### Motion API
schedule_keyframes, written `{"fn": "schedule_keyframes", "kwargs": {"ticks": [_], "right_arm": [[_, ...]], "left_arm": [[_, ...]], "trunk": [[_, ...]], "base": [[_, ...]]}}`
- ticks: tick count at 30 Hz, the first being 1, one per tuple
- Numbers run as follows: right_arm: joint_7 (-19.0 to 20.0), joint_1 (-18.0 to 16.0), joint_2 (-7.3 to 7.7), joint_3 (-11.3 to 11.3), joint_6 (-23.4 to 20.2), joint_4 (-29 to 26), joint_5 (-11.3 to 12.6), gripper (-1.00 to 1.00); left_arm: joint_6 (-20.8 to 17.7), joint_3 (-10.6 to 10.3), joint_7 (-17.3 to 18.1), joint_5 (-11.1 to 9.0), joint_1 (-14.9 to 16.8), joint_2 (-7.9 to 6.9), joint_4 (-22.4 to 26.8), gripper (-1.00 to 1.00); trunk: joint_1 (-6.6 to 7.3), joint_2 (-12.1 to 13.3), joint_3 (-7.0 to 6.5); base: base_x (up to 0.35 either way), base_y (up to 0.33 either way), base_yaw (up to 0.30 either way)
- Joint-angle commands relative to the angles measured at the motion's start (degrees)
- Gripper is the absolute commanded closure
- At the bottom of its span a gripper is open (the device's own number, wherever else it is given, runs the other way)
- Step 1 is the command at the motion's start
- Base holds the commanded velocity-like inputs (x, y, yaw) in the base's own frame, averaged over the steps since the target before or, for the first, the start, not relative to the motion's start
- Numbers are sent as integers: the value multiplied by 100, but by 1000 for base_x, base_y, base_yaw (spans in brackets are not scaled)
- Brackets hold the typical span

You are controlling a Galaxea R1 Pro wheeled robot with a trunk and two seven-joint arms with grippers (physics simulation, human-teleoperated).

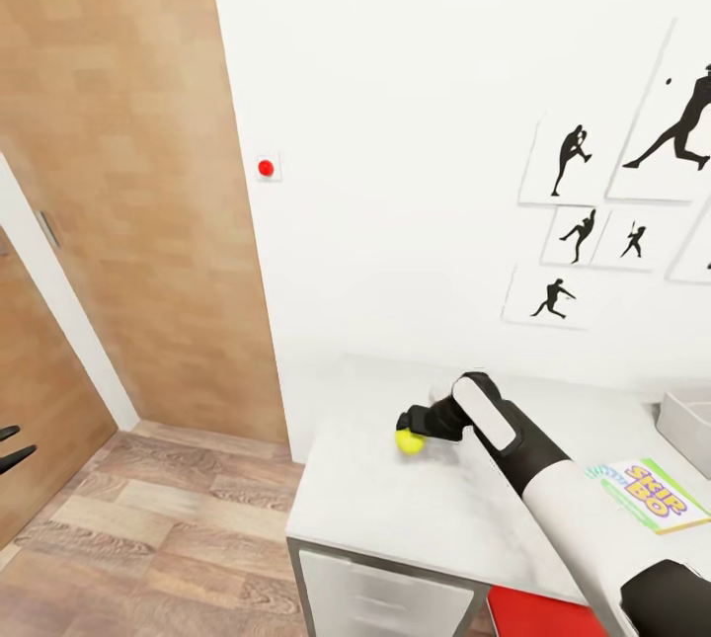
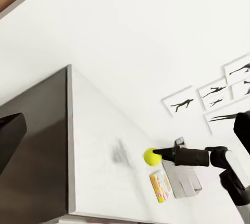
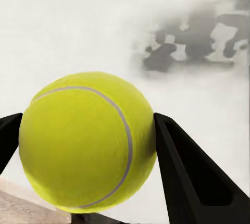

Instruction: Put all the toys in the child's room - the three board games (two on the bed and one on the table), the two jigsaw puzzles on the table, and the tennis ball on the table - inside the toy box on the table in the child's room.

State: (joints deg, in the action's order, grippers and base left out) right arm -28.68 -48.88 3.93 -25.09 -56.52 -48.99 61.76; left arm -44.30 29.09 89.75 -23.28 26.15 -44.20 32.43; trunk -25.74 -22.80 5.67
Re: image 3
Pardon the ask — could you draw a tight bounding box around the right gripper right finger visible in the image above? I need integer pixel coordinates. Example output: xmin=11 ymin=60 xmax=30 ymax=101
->
xmin=154 ymin=113 xmax=250 ymax=224

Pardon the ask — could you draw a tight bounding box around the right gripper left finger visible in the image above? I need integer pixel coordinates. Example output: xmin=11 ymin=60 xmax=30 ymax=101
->
xmin=0 ymin=113 xmax=23 ymax=175

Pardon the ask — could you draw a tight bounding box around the tennis ball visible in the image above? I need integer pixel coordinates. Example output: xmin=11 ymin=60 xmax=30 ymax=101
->
xmin=19 ymin=71 xmax=158 ymax=213

